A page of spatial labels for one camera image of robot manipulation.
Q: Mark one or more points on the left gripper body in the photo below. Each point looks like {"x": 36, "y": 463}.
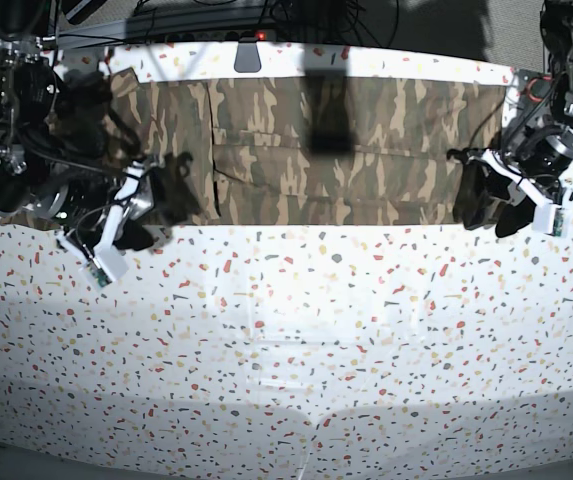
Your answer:
{"x": 536, "y": 165}

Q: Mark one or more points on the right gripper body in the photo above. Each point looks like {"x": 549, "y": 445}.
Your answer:
{"x": 91, "y": 213}

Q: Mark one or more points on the camouflage T-shirt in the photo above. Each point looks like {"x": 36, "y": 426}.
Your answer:
{"x": 319, "y": 149}

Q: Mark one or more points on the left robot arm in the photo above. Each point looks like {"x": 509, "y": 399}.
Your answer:
{"x": 546, "y": 99}

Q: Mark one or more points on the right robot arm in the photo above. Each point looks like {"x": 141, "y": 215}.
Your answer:
{"x": 71, "y": 161}

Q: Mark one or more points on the black power strip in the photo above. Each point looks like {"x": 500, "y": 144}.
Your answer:
{"x": 221, "y": 35}

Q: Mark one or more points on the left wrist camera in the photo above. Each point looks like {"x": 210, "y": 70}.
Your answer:
{"x": 550, "y": 219}

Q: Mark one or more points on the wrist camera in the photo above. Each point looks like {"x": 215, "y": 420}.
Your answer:
{"x": 104, "y": 268}
{"x": 550, "y": 219}

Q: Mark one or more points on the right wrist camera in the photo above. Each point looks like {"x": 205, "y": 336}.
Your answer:
{"x": 104, "y": 268}

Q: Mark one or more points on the grey camera mount base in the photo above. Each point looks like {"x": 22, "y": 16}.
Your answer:
{"x": 247, "y": 59}

